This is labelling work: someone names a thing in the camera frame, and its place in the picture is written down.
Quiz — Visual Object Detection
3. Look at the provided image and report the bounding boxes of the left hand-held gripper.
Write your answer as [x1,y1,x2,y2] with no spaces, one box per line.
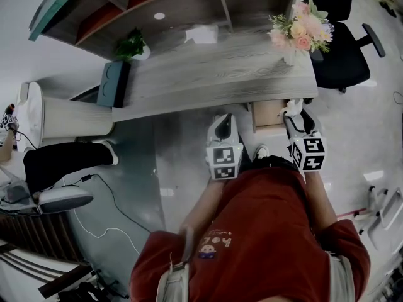
[205,113,244,181]

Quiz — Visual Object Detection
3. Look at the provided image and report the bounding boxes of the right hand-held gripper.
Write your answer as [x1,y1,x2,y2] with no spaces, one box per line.
[283,106,327,173]

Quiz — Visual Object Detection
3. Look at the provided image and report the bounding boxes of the white item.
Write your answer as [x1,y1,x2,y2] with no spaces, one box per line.
[281,98,305,118]

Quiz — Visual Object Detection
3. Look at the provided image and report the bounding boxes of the wooden desk drawer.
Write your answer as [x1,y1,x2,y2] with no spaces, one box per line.
[249,98,307,135]

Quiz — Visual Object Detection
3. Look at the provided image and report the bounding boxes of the person's left forearm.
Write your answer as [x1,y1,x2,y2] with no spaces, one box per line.
[180,177,228,236]

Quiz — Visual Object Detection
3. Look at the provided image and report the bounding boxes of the person's right forearm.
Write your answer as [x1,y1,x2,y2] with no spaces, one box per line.
[303,171,338,233]

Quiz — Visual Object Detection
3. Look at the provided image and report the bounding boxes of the person's white shoe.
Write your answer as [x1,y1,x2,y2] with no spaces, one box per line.
[253,143,271,161]

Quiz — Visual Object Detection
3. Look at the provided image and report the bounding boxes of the person's black trouser leg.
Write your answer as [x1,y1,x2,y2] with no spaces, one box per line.
[249,155,300,173]

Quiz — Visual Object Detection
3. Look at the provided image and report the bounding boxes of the grey wooden desk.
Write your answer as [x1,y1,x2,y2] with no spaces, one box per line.
[111,31,319,123]

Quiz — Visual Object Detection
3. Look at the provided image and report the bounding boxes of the white ribbed vase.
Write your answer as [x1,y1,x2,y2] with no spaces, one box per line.
[284,47,308,66]

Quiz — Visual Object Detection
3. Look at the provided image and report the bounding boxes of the black office chair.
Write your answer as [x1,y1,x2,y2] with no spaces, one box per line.
[303,0,387,94]

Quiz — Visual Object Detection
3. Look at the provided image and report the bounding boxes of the pink flower bouquet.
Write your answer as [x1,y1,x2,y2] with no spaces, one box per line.
[267,0,332,55]

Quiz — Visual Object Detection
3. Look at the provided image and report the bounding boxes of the white tissue pack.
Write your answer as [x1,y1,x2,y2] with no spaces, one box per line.
[184,24,220,45]

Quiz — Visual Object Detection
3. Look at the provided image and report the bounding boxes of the person's red shirt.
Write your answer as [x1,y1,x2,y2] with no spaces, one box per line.
[129,166,372,302]

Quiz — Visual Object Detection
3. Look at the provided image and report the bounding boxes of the dark teal box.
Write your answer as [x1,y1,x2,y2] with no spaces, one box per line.
[95,60,132,109]

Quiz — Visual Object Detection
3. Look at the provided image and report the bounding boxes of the white office chair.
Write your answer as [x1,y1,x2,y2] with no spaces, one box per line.
[353,185,403,252]

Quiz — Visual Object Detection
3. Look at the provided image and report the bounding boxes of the small green potted plant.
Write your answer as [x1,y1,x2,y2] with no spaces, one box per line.
[113,27,152,62]

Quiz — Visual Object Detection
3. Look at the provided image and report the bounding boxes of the grey wooden hutch shelf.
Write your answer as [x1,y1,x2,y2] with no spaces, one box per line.
[40,0,305,63]

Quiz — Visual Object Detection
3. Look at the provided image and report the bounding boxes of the small beige box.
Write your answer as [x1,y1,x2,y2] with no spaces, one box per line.
[19,83,33,105]

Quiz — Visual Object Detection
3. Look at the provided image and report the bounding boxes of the teal folder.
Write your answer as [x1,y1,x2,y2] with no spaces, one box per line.
[28,0,86,42]

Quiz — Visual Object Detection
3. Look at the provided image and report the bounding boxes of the brown slatted wooden panel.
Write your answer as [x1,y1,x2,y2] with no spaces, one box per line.
[0,212,84,266]

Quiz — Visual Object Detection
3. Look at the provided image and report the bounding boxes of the black floor cable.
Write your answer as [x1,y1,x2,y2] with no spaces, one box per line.
[81,172,152,236]

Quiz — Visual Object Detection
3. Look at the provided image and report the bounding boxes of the grey shoulder strap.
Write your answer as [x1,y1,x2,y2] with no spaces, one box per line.
[156,226,195,302]
[325,251,354,302]

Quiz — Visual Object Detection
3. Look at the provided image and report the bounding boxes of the white floor cable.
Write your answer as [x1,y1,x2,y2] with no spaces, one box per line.
[73,209,141,255]

